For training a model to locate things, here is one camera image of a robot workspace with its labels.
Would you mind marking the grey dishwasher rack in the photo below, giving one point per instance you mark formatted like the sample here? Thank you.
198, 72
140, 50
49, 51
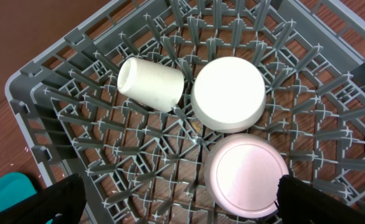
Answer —
141, 165

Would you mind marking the white cup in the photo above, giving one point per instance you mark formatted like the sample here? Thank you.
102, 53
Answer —
152, 84

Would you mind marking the teal serving tray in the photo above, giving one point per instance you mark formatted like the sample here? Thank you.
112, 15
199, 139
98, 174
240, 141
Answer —
15, 188

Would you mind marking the small white plate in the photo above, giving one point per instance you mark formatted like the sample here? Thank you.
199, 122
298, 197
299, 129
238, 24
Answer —
242, 172

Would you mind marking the white bowl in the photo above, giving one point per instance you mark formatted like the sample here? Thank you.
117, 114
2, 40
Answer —
228, 95

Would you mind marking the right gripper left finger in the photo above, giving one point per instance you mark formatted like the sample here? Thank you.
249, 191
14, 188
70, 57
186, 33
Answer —
63, 202

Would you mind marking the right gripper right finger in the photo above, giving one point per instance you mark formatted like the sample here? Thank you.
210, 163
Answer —
297, 202

